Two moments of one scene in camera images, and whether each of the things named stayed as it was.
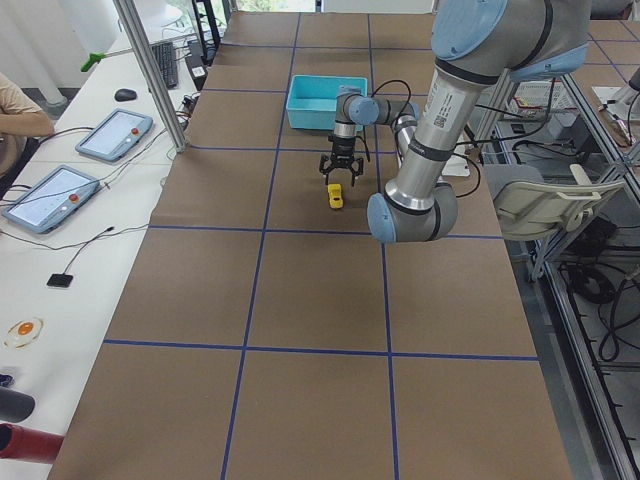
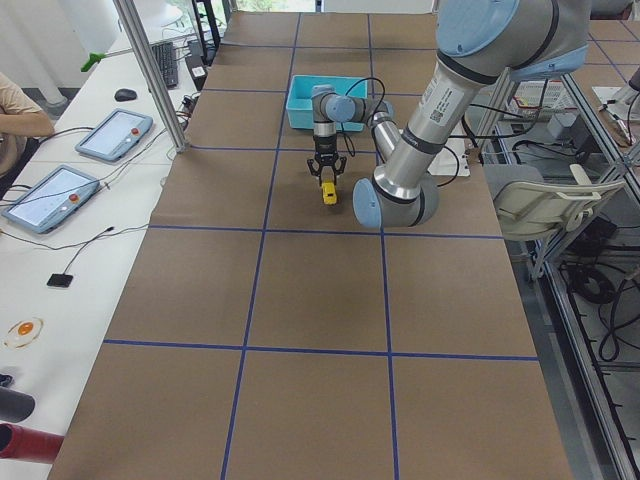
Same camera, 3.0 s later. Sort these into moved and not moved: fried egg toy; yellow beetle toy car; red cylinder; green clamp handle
Moved: yellow beetle toy car
Not moved: fried egg toy; green clamp handle; red cylinder
